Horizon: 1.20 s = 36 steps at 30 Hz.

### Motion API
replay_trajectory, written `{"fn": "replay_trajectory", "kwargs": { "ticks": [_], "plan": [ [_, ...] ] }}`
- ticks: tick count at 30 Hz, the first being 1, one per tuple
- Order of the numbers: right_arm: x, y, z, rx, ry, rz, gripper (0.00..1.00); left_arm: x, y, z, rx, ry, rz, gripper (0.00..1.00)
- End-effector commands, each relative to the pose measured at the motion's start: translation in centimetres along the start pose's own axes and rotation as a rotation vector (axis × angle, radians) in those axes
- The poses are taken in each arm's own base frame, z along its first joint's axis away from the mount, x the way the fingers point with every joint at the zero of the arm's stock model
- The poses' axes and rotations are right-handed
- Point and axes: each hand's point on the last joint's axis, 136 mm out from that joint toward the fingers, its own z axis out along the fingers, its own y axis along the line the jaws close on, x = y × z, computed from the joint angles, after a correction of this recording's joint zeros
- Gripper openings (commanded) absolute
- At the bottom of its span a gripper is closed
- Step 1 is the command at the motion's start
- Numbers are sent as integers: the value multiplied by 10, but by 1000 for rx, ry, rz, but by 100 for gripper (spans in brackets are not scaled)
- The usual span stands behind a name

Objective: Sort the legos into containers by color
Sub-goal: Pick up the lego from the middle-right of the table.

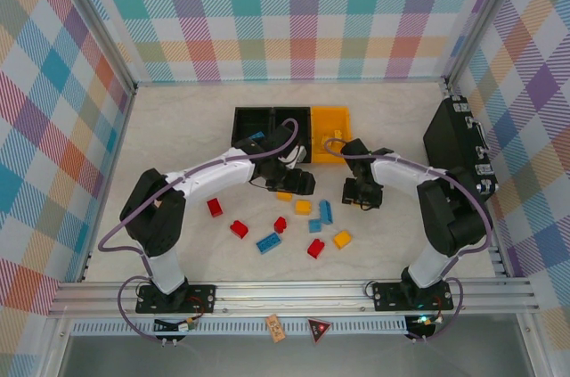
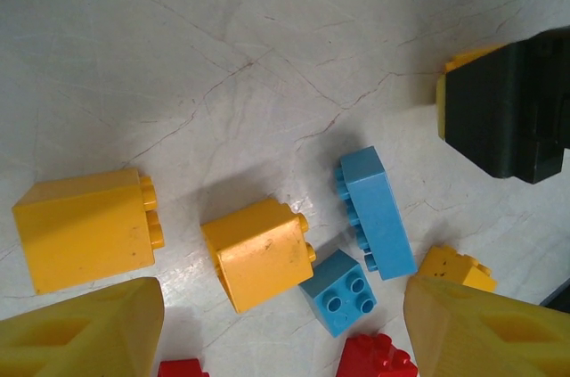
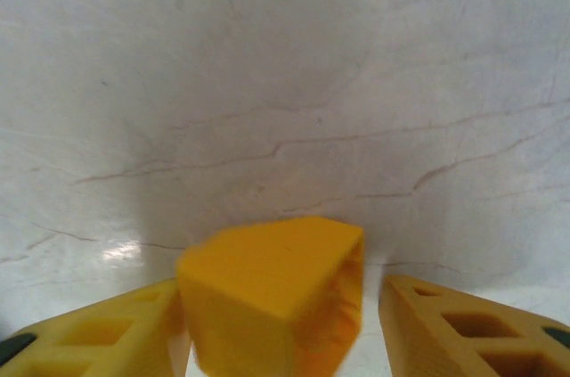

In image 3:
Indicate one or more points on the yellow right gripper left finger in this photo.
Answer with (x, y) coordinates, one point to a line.
(116, 310)

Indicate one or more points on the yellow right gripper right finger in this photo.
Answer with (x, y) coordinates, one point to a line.
(414, 332)

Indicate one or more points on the yellow lego brick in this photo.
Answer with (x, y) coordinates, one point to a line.
(258, 270)

